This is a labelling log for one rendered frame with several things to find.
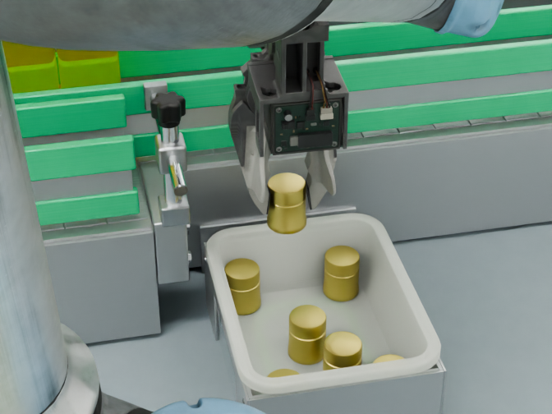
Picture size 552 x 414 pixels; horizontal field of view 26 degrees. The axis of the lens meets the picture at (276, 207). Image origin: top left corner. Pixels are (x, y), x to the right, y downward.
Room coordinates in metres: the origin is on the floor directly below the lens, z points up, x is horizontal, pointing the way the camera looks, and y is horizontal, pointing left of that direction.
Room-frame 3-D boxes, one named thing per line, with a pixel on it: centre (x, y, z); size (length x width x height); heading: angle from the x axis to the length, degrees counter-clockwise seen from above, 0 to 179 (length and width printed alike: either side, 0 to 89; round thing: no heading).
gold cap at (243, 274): (0.90, 0.03, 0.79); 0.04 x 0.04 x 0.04
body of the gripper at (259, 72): (0.84, -0.01, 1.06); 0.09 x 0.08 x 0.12; 10
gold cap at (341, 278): (0.92, -0.06, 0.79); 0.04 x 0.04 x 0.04
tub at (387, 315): (0.83, -0.04, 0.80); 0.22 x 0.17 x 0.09; 12
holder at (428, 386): (0.86, -0.03, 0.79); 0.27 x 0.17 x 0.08; 12
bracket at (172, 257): (0.92, 0.10, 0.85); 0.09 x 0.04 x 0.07; 12
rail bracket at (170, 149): (0.90, 0.10, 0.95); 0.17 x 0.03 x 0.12; 12
